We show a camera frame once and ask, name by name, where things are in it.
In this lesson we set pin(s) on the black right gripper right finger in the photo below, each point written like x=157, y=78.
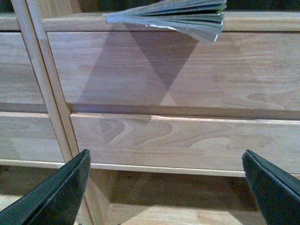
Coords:
x=277, y=192

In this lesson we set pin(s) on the thin illustrated children's book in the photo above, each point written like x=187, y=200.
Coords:
x=196, y=18

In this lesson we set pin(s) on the light wooden bookshelf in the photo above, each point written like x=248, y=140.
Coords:
x=166, y=117

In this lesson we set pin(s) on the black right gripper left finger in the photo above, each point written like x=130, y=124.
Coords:
x=56, y=201

